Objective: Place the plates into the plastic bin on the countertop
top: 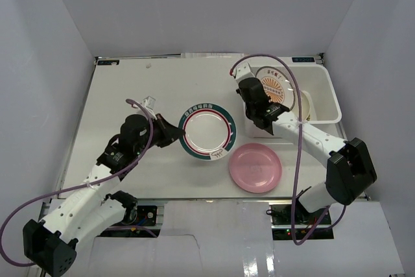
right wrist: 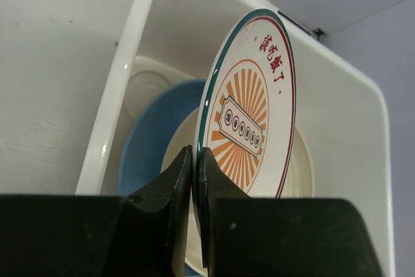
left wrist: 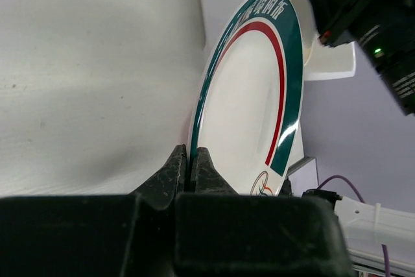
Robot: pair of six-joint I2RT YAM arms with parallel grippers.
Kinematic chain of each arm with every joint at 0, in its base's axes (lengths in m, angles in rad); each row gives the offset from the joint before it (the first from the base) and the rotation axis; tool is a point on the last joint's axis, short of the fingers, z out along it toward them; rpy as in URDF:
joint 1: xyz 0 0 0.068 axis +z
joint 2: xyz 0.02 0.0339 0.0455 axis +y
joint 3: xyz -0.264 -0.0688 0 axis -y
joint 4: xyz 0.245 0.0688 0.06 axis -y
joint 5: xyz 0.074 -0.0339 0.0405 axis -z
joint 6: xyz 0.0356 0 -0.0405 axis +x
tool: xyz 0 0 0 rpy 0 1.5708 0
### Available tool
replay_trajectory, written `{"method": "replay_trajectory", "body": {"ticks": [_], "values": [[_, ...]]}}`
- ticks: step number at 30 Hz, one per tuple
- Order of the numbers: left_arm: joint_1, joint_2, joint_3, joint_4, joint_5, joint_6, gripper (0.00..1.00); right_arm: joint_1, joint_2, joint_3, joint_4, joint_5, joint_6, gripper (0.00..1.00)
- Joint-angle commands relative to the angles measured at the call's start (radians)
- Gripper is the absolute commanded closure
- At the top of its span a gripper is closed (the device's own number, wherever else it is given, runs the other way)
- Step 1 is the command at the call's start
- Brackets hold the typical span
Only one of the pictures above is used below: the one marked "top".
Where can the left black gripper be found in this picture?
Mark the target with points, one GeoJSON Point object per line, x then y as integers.
{"type": "Point", "coordinates": [162, 130]}

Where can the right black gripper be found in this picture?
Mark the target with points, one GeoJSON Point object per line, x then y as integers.
{"type": "Point", "coordinates": [238, 91]}

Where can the orange sunburst plate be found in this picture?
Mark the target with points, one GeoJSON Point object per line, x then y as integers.
{"type": "Point", "coordinates": [277, 86]}

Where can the green rimmed white plate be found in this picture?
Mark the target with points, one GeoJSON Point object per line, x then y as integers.
{"type": "Point", "coordinates": [210, 131]}

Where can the cream plate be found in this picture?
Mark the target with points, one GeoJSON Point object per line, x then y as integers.
{"type": "Point", "coordinates": [306, 106]}

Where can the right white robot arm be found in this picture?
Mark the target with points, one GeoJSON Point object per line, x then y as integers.
{"type": "Point", "coordinates": [349, 167]}

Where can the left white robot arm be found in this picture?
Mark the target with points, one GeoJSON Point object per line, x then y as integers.
{"type": "Point", "coordinates": [53, 242]}

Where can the white plastic bin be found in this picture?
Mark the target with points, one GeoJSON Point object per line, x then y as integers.
{"type": "Point", "coordinates": [315, 81]}

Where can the pink plate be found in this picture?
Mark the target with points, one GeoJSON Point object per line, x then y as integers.
{"type": "Point", "coordinates": [255, 168]}

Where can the right corner label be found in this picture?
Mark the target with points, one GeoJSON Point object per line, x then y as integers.
{"type": "Point", "coordinates": [303, 59]}

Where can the corner label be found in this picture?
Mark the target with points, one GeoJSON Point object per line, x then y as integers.
{"type": "Point", "coordinates": [108, 62]}
{"type": "Point", "coordinates": [303, 59]}

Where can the papers at back edge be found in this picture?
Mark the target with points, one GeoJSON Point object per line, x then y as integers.
{"type": "Point", "coordinates": [212, 55]}

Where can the left corner label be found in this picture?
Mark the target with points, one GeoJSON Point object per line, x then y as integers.
{"type": "Point", "coordinates": [108, 62]}

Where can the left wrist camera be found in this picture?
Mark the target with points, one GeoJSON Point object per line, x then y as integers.
{"type": "Point", "coordinates": [148, 103]}

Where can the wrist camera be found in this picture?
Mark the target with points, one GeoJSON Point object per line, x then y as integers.
{"type": "Point", "coordinates": [148, 103]}
{"type": "Point", "coordinates": [242, 71]}

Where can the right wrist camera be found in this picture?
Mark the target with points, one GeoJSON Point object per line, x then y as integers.
{"type": "Point", "coordinates": [242, 71]}

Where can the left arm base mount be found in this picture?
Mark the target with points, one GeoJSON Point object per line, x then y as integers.
{"type": "Point", "coordinates": [144, 226]}

